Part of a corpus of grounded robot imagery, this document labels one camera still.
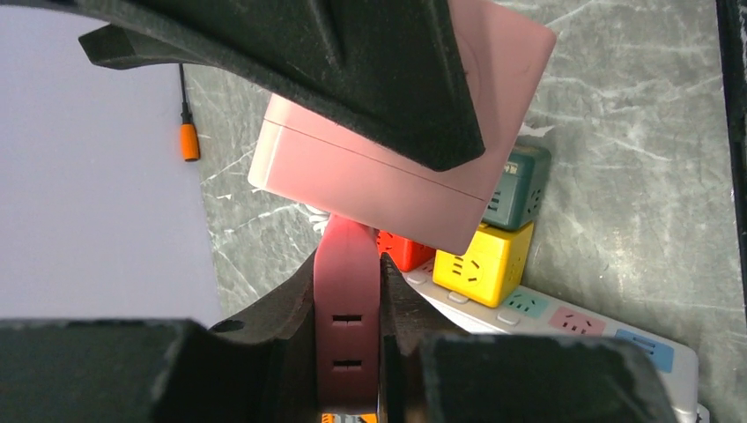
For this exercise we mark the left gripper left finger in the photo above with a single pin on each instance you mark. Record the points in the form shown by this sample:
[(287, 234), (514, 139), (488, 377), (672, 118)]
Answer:
[(255, 366)]

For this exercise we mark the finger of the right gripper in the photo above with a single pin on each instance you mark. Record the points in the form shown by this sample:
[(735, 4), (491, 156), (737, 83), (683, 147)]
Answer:
[(387, 70), (117, 48)]

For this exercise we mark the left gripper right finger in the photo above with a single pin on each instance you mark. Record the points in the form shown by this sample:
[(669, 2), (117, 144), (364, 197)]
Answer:
[(434, 371)]

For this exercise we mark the pink cube adapter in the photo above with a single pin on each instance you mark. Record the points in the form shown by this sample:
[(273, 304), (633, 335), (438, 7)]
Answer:
[(307, 158)]

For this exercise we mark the small pink plug adapter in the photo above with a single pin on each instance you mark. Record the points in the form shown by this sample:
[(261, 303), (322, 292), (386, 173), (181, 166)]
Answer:
[(347, 298)]

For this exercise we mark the grey tool tray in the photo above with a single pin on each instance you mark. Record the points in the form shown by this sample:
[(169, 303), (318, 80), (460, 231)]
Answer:
[(347, 418)]

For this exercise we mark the red cube adapter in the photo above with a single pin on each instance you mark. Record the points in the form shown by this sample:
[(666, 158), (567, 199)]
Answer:
[(406, 254)]

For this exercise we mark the yellow cube adapter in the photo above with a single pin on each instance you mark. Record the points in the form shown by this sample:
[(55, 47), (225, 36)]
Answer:
[(490, 269)]

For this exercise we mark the green cube adapter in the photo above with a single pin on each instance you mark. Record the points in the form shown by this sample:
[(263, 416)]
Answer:
[(518, 196)]

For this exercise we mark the orange handled screwdriver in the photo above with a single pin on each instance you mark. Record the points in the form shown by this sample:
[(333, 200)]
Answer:
[(189, 143)]

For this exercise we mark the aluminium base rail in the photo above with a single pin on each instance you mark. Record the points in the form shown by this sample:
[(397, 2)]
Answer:
[(731, 22)]

